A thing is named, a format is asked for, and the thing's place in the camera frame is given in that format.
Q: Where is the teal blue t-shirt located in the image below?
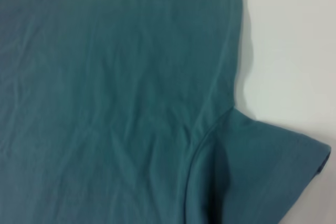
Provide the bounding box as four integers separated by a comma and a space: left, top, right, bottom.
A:
0, 0, 332, 224

